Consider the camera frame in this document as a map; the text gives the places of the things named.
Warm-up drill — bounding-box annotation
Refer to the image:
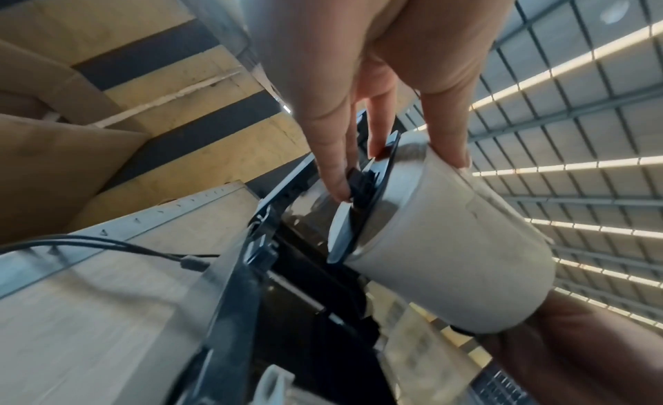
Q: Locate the laptop keyboard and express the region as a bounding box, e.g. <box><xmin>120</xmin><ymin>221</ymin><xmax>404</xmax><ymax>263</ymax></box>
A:
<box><xmin>472</xmin><ymin>366</ymin><xmax>530</xmax><ymax>405</ymax></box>

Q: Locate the ceiling light strip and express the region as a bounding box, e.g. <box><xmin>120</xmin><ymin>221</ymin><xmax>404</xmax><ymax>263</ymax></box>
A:
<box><xmin>554</xmin><ymin>285</ymin><xmax>663</xmax><ymax>328</ymax></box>
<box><xmin>551</xmin><ymin>256</ymin><xmax>663</xmax><ymax>289</ymax></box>
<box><xmin>472</xmin><ymin>155</ymin><xmax>663</xmax><ymax>178</ymax></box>
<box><xmin>523</xmin><ymin>217</ymin><xmax>663</xmax><ymax>240</ymax></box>
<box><xmin>470</xmin><ymin>24</ymin><xmax>663</xmax><ymax>111</ymax></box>

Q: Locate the white plastic clip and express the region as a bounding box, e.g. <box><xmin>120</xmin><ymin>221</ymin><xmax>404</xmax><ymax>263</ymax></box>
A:
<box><xmin>255</xmin><ymin>364</ymin><xmax>296</xmax><ymax>405</ymax></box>

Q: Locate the brown cardboard box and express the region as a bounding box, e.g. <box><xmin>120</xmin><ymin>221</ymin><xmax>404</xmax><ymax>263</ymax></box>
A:
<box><xmin>0</xmin><ymin>39</ymin><xmax>152</xmax><ymax>245</ymax></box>

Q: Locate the black metal frame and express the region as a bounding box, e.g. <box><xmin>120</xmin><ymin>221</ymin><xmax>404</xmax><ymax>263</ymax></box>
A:
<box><xmin>173</xmin><ymin>151</ymin><xmax>384</xmax><ymax>405</ymax></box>

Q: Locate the person's right hand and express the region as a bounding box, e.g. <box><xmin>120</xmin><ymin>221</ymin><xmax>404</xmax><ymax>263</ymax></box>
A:
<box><xmin>479</xmin><ymin>289</ymin><xmax>663</xmax><ymax>405</ymax></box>

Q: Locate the black tumbler lid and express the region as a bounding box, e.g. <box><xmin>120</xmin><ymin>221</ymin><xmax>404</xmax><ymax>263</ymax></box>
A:
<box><xmin>326</xmin><ymin>129</ymin><xmax>403</xmax><ymax>265</ymax></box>

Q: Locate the black cable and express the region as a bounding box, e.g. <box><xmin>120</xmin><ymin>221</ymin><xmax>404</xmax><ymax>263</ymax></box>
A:
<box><xmin>0</xmin><ymin>234</ymin><xmax>221</xmax><ymax>273</ymax></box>

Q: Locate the person's left hand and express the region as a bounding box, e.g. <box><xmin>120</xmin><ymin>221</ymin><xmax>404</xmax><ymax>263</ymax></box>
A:
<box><xmin>239</xmin><ymin>0</ymin><xmax>520</xmax><ymax>203</ymax></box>

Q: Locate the steel tumbler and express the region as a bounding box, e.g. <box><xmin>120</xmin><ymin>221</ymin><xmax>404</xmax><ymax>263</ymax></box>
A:
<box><xmin>339</xmin><ymin>131</ymin><xmax>557</xmax><ymax>335</ymax></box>

